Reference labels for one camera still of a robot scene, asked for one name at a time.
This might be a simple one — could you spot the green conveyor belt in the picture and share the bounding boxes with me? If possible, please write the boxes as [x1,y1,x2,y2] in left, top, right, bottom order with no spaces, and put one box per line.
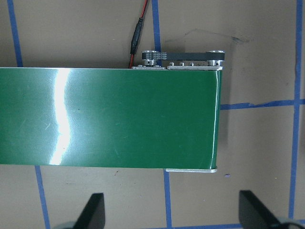
[0,51,224,173]

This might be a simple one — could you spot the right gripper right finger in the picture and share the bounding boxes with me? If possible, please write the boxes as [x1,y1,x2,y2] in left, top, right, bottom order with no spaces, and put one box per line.
[238,190,281,229]

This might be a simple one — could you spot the red conveyor power wire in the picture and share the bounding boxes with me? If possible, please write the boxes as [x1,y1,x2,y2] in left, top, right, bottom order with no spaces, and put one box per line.
[128,0,149,69]

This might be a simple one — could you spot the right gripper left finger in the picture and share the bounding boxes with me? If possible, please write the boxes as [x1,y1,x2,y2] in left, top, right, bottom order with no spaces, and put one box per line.
[74,193,105,229]

